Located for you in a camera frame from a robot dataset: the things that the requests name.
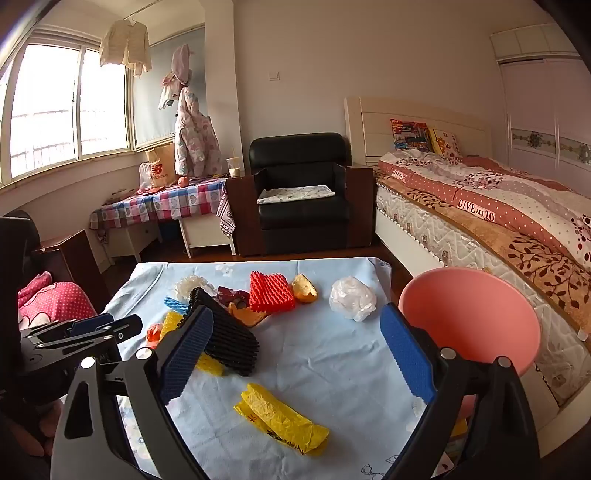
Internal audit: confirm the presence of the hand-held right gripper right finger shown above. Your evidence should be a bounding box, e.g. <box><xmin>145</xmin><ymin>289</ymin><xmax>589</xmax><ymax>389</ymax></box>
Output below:
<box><xmin>379</xmin><ymin>302</ymin><xmax>541</xmax><ymax>480</ymax></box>

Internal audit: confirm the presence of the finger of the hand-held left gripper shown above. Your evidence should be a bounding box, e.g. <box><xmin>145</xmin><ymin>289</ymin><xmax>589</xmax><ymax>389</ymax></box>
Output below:
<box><xmin>21</xmin><ymin>313</ymin><xmax>115</xmax><ymax>335</ymax></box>
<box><xmin>23</xmin><ymin>315</ymin><xmax>144</xmax><ymax>348</ymax></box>

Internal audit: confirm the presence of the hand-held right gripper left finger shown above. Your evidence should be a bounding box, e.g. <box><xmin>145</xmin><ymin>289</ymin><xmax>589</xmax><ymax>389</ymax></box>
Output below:
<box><xmin>50</xmin><ymin>305</ymin><xmax>215</xmax><ymax>480</ymax></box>

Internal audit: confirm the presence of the yellow foam net sleeve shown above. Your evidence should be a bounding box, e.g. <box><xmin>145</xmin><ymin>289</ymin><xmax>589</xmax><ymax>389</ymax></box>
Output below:
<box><xmin>158</xmin><ymin>310</ymin><xmax>228</xmax><ymax>376</ymax></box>

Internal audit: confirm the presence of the black foam net sleeve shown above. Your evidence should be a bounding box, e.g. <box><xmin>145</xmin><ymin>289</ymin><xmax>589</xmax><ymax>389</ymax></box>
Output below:
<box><xmin>184</xmin><ymin>287</ymin><xmax>260</xmax><ymax>377</ymax></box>

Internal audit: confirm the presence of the orange peel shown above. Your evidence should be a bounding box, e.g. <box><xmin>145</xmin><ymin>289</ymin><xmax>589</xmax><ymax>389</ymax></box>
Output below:
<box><xmin>292</xmin><ymin>274</ymin><xmax>321</xmax><ymax>305</ymax></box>
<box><xmin>228</xmin><ymin>301</ymin><xmax>269</xmax><ymax>328</ymax></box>

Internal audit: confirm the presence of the white foam net sleeve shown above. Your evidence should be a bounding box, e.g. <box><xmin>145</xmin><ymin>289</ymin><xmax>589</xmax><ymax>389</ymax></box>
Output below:
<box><xmin>174</xmin><ymin>274</ymin><xmax>217</xmax><ymax>302</ymax></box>

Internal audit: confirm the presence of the dark red wrapper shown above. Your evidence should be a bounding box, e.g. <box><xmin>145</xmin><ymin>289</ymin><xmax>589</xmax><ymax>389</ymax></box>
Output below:
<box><xmin>216</xmin><ymin>285</ymin><xmax>251</xmax><ymax>309</ymax></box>

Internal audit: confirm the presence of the pink plastic bucket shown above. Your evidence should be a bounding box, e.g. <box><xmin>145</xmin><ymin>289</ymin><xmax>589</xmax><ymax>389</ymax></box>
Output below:
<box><xmin>398</xmin><ymin>268</ymin><xmax>542</xmax><ymax>418</ymax></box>

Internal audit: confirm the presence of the white plastic bag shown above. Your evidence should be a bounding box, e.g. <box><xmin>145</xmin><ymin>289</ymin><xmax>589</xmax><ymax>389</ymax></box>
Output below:
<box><xmin>329</xmin><ymin>275</ymin><xmax>379</xmax><ymax>323</ymax></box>

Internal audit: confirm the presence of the red foam net sleeve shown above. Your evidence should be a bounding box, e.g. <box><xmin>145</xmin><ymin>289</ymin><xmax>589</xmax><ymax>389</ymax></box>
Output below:
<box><xmin>248</xmin><ymin>271</ymin><xmax>297</xmax><ymax>313</ymax></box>

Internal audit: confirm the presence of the yellow plastic bag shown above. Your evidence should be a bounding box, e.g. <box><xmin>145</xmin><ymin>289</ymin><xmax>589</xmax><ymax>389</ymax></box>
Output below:
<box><xmin>233</xmin><ymin>383</ymin><xmax>331</xmax><ymax>458</ymax></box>

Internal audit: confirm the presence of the person's left hand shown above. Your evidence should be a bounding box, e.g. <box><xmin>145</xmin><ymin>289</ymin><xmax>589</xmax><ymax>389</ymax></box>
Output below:
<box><xmin>0</xmin><ymin>397</ymin><xmax>65</xmax><ymax>459</ymax></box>

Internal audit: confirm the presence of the pink dotted cloth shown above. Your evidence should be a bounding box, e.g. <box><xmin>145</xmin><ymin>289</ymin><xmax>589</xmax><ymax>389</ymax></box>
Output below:
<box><xmin>17</xmin><ymin>271</ymin><xmax>99</xmax><ymax>329</ymax></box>

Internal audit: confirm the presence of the dark wooden box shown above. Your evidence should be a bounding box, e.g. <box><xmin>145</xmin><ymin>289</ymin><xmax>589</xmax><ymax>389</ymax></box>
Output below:
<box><xmin>33</xmin><ymin>229</ymin><xmax>112</xmax><ymax>301</ymax></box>

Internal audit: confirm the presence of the light blue floral tablecloth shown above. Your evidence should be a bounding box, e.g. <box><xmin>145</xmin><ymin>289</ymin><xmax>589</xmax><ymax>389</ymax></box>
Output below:
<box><xmin>99</xmin><ymin>261</ymin><xmax>462</xmax><ymax>480</ymax></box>

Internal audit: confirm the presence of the white low cabinet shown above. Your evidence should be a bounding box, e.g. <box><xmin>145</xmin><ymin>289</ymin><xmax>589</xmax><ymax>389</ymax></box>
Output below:
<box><xmin>107</xmin><ymin>224</ymin><xmax>162</xmax><ymax>263</ymax></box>
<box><xmin>178</xmin><ymin>215</ymin><xmax>236</xmax><ymax>258</ymax></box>

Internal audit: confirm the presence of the white quilted mattress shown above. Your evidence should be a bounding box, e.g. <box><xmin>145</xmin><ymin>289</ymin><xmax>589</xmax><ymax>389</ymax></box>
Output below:
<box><xmin>374</xmin><ymin>178</ymin><xmax>591</xmax><ymax>409</ymax></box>

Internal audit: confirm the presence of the checked tablecloth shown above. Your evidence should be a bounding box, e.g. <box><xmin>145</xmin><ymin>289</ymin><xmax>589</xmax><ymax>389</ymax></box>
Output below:
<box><xmin>89</xmin><ymin>176</ymin><xmax>229</xmax><ymax>232</ymax></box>

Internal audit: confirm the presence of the dark wooden side cabinet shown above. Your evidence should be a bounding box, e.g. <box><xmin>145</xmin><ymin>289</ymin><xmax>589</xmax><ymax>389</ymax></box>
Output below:
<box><xmin>225</xmin><ymin>174</ymin><xmax>262</xmax><ymax>258</ymax></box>
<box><xmin>345</xmin><ymin>164</ymin><xmax>376</xmax><ymax>249</ymax></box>

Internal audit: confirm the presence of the maroon patterned cloth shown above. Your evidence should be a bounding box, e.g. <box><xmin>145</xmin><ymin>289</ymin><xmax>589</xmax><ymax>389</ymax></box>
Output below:
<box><xmin>217</xmin><ymin>185</ymin><xmax>236</xmax><ymax>236</ymax></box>

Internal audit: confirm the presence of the brown paper shopping bag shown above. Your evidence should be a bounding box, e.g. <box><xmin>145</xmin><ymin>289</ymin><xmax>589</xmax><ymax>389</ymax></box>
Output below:
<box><xmin>144</xmin><ymin>143</ymin><xmax>177</xmax><ymax>188</ymax></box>

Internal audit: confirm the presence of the brown leaf pattern blanket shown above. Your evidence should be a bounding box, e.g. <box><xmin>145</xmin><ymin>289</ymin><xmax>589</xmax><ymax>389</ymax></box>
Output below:
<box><xmin>373</xmin><ymin>167</ymin><xmax>591</xmax><ymax>354</ymax></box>

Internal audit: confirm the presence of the floral seat pad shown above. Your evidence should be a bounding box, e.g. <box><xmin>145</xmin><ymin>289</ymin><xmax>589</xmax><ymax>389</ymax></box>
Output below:
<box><xmin>256</xmin><ymin>184</ymin><xmax>335</xmax><ymax>205</ymax></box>

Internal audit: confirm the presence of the pink and white quilt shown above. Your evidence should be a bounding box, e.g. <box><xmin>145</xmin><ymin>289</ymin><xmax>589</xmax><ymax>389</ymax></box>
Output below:
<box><xmin>379</xmin><ymin>150</ymin><xmax>591</xmax><ymax>282</ymax></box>

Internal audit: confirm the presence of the floral padded jacket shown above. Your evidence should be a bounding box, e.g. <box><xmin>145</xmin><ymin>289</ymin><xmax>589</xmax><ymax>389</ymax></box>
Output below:
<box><xmin>174</xmin><ymin>87</ymin><xmax>220</xmax><ymax>177</ymax></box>

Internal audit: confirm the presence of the yellow floral pillow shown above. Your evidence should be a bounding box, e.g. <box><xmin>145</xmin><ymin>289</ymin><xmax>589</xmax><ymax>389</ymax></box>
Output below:
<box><xmin>428</xmin><ymin>128</ymin><xmax>462</xmax><ymax>158</ymax></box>

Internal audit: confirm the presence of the colourful printed cushion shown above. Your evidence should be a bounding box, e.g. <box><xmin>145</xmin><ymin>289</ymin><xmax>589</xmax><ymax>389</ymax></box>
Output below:
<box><xmin>390</xmin><ymin>118</ymin><xmax>432</xmax><ymax>153</ymax></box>

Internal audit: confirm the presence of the window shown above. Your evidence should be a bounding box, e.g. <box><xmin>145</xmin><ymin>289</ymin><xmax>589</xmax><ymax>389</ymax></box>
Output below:
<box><xmin>0</xmin><ymin>41</ymin><xmax>134</xmax><ymax>185</ymax></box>

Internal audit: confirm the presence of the black leather armchair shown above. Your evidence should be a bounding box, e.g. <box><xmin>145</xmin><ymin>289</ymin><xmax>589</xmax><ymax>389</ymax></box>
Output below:
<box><xmin>248</xmin><ymin>132</ymin><xmax>352</xmax><ymax>243</ymax></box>

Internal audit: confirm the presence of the roller blind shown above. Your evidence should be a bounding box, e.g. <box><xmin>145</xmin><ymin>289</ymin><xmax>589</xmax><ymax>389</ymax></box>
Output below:
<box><xmin>133</xmin><ymin>25</ymin><xmax>206</xmax><ymax>148</ymax></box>

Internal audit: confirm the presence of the bed with patterned quilt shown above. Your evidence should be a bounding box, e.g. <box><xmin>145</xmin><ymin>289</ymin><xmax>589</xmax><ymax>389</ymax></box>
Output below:
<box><xmin>344</xmin><ymin>96</ymin><xmax>591</xmax><ymax>457</ymax></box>

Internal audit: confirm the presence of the white cap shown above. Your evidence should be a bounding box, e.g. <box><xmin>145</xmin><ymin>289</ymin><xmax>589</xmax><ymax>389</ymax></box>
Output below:
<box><xmin>158</xmin><ymin>71</ymin><xmax>181</xmax><ymax>110</ymax></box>

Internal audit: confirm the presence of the pink hat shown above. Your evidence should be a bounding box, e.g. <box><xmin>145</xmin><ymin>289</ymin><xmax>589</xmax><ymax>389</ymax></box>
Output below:
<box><xmin>172</xmin><ymin>44</ymin><xmax>195</xmax><ymax>88</ymax></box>

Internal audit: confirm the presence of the white sliding door wardrobe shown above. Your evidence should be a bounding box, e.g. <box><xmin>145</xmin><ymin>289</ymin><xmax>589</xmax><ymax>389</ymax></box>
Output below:
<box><xmin>489</xmin><ymin>28</ymin><xmax>591</xmax><ymax>195</ymax></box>

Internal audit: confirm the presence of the cream knit sweater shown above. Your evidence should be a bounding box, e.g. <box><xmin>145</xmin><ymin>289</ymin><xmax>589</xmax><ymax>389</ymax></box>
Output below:
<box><xmin>99</xmin><ymin>18</ymin><xmax>152</xmax><ymax>77</ymax></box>

